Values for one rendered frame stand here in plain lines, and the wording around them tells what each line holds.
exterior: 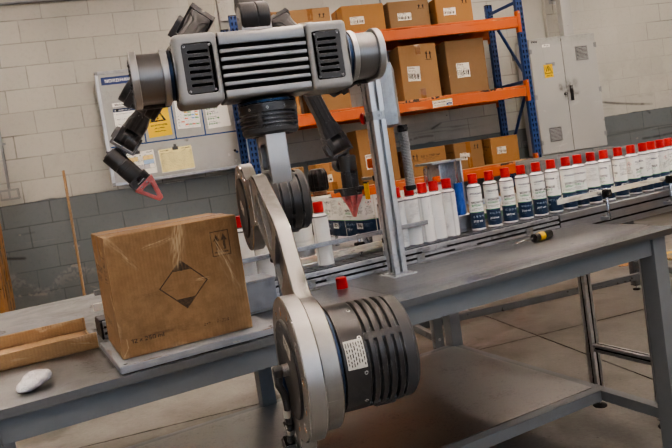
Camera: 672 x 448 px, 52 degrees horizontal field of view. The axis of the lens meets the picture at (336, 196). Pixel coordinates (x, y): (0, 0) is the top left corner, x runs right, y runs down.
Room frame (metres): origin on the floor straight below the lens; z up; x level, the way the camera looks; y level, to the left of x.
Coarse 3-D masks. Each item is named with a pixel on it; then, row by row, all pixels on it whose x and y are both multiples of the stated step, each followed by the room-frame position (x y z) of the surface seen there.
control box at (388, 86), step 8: (392, 72) 2.11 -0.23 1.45; (384, 80) 2.08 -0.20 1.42; (392, 80) 2.08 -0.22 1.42; (384, 88) 2.08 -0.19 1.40; (392, 88) 2.08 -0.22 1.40; (384, 96) 2.08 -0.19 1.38; (392, 96) 2.08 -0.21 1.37; (384, 104) 2.08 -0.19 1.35; (392, 104) 2.08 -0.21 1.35; (384, 112) 2.08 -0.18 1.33; (392, 112) 2.08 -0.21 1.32; (392, 120) 2.08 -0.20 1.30; (400, 120) 2.21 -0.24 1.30
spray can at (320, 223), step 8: (320, 208) 2.13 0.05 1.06; (320, 216) 2.12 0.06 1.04; (312, 224) 2.14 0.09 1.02; (320, 224) 2.12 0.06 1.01; (328, 224) 2.14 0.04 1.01; (320, 232) 2.12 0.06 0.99; (328, 232) 2.13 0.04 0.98; (320, 240) 2.12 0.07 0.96; (328, 240) 2.13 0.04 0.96; (320, 248) 2.12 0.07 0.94; (328, 248) 2.12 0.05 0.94; (320, 256) 2.13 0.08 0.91; (328, 256) 2.12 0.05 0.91; (320, 264) 2.13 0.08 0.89; (328, 264) 2.12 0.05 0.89
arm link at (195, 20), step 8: (192, 8) 1.93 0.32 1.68; (200, 8) 1.95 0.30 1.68; (184, 16) 1.96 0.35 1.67; (192, 16) 1.92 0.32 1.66; (200, 16) 1.93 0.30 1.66; (208, 16) 1.95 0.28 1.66; (184, 24) 1.89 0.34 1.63; (192, 24) 1.90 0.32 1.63; (200, 24) 1.92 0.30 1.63; (208, 24) 1.94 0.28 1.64; (184, 32) 1.87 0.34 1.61; (192, 32) 1.88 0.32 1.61; (200, 32) 1.92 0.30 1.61; (168, 48) 1.81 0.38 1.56; (128, 80) 1.67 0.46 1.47; (128, 88) 1.67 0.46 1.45; (120, 96) 1.68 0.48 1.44; (152, 112) 1.69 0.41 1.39
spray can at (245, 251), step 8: (240, 224) 2.01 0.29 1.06; (240, 232) 2.00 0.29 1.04; (240, 240) 2.00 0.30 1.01; (240, 248) 2.00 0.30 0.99; (248, 248) 2.00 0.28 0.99; (248, 256) 2.00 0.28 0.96; (248, 264) 2.00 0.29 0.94; (256, 264) 2.03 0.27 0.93; (248, 272) 2.00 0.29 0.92; (256, 272) 2.02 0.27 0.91
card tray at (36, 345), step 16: (80, 320) 1.93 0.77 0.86; (0, 336) 1.83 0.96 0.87; (16, 336) 1.85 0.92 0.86; (32, 336) 1.87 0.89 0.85; (48, 336) 1.89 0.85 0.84; (64, 336) 1.88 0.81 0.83; (80, 336) 1.68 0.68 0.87; (96, 336) 1.70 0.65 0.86; (0, 352) 1.80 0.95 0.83; (16, 352) 1.62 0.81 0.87; (32, 352) 1.63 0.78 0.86; (48, 352) 1.65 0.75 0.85; (64, 352) 1.67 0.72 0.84; (0, 368) 1.60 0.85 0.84
